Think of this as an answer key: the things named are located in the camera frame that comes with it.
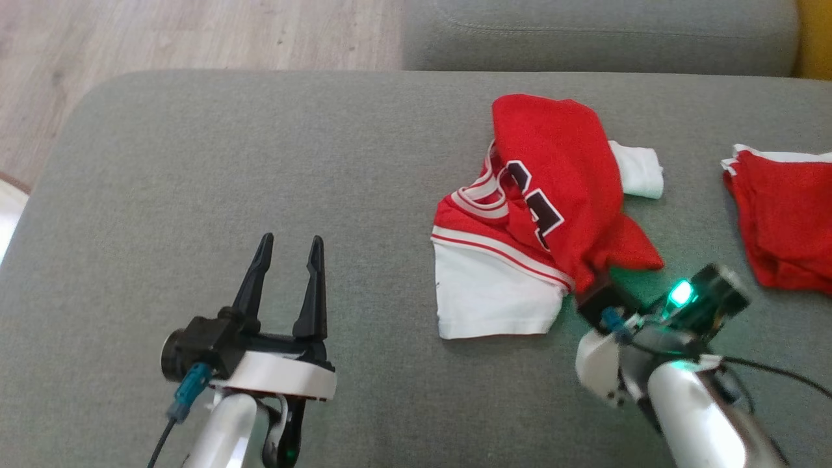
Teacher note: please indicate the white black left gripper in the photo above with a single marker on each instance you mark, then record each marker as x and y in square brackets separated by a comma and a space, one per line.
[279, 377]

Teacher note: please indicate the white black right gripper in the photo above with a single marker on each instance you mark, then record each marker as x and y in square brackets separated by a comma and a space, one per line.
[601, 364]

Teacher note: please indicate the red jersey with white sleeves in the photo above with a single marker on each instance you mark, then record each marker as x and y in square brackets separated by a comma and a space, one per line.
[559, 162]

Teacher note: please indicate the red garment with white trim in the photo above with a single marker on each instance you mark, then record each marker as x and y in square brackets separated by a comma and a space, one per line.
[786, 221]

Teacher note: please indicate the grey sofa cushion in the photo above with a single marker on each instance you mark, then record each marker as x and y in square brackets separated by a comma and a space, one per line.
[585, 32]

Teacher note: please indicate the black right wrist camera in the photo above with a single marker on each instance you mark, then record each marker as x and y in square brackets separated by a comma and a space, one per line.
[595, 302]

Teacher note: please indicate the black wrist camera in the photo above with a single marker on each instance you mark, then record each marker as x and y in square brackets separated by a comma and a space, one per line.
[201, 344]
[595, 302]

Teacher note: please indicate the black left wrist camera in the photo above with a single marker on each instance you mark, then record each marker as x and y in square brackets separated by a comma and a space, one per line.
[201, 344]

